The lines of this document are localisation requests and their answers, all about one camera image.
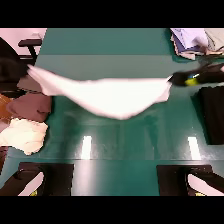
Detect pale lavender garment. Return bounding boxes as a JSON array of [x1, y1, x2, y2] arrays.
[[169, 28, 210, 61]]

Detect white T-shirt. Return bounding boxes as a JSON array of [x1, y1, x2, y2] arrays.
[[27, 64, 173, 121]]

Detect black garment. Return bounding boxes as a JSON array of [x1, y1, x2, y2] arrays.
[[198, 85, 224, 146]]

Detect pale grey garment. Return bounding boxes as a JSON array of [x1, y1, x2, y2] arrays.
[[203, 28, 224, 54]]

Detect orange-brown garment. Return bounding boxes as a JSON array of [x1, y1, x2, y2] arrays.
[[0, 93, 14, 123]]

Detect brown garment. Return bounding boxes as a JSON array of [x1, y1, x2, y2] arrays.
[[5, 91, 53, 123]]

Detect cream garment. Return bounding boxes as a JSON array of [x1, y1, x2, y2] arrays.
[[0, 117, 50, 156]]

